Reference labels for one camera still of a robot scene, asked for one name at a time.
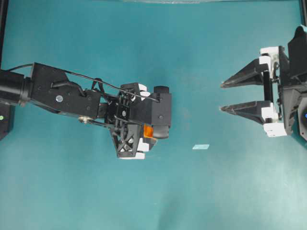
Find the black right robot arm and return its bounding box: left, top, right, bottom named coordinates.
left=221, top=25, right=307, bottom=139

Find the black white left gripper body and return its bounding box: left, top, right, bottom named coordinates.
left=105, top=83, right=156, bottom=160

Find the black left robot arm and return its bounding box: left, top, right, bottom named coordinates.
left=0, top=63, right=157, bottom=160

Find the black aluminium frame rail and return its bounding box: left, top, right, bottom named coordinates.
left=0, top=0, right=9, bottom=63

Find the orange plastic cup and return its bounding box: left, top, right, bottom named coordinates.
left=143, top=124, right=154, bottom=138

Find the thin black cable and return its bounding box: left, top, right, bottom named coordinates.
left=4, top=62, right=160, bottom=104

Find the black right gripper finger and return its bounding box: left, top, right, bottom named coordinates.
left=220, top=101, right=273, bottom=125
left=220, top=56, right=272, bottom=89

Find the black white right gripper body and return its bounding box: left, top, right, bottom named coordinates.
left=260, top=46, right=307, bottom=137

